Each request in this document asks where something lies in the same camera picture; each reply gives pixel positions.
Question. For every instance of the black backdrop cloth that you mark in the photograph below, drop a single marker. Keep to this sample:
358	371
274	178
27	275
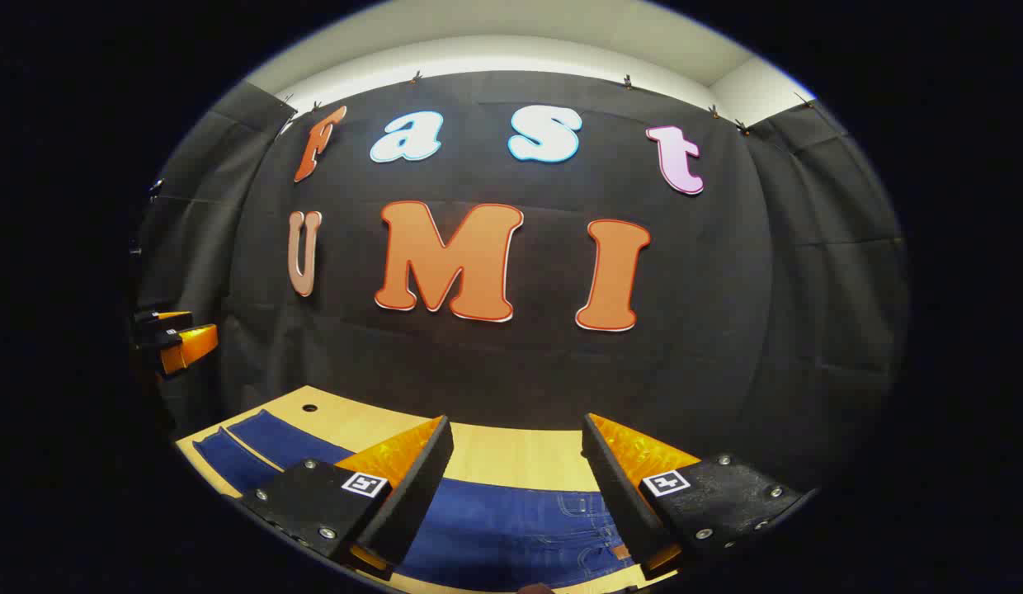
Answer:
520	363

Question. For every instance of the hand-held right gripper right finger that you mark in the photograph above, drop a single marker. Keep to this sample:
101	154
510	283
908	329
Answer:
623	495

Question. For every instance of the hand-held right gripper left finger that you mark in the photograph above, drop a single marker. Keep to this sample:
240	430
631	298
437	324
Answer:
417	487

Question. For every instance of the blue denim jeans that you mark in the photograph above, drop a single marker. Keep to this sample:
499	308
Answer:
511	528

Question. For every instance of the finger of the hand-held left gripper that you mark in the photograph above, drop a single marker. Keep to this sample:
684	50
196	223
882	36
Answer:
161	318
190	346

